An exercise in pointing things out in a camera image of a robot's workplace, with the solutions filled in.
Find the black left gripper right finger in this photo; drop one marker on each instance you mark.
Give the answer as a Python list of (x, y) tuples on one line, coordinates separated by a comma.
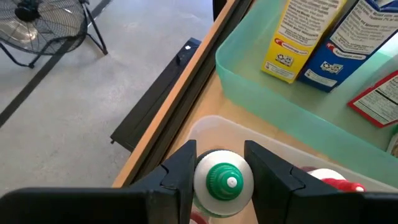
[(280, 193)]

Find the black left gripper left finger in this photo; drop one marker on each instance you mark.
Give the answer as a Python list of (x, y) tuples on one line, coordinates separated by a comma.
[(171, 193)]

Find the red food colouring bottle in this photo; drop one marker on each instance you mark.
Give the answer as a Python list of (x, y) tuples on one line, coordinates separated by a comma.
[(198, 218), (335, 180)]

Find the green food colouring bottle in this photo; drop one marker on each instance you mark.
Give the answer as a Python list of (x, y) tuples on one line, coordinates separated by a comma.
[(224, 182)]

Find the red cereal box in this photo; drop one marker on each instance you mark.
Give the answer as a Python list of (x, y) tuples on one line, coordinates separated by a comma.
[(379, 102)]

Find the yellow Corn Pops box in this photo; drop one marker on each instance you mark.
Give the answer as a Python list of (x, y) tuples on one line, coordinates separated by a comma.
[(295, 37)]

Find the dark blue cereal box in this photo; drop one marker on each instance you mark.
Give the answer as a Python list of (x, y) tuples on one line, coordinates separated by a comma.
[(348, 46)]

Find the clear plastic bin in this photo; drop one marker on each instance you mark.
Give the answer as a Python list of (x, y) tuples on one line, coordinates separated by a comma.
[(224, 130)]

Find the teal plastic bin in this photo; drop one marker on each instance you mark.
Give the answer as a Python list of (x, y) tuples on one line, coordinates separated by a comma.
[(280, 102)]

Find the black floor fan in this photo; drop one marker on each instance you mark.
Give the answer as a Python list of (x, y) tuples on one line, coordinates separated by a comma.
[(28, 9)]

